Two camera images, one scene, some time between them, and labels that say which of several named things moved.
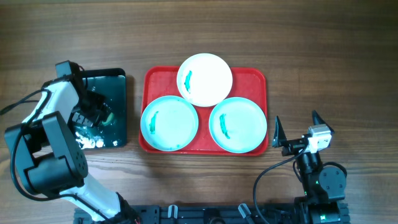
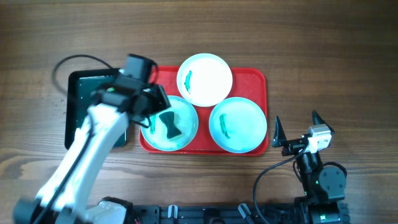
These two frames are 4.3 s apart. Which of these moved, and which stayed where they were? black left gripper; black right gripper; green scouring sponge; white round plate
Moved: black left gripper; green scouring sponge
Stayed: white round plate; black right gripper
